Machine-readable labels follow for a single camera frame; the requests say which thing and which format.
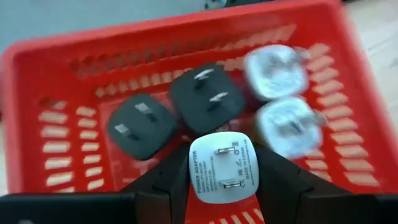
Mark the white power adapter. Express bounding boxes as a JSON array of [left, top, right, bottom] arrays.
[[243, 43, 312, 102]]

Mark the light green power adapter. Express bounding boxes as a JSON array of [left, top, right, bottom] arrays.
[[253, 96, 327, 159]]

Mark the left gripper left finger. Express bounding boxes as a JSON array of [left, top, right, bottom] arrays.
[[121, 144, 191, 224]]

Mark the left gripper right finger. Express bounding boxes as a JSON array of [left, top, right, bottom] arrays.
[[254, 143, 313, 224]]

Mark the red plastic basket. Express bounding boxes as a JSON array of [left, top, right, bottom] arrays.
[[0, 0, 398, 224]]

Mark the light blue power adapter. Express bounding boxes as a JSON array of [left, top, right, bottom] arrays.
[[188, 131, 261, 205]]

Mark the black power adapter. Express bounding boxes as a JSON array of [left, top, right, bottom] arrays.
[[106, 92, 178, 161], [167, 62, 246, 135]]

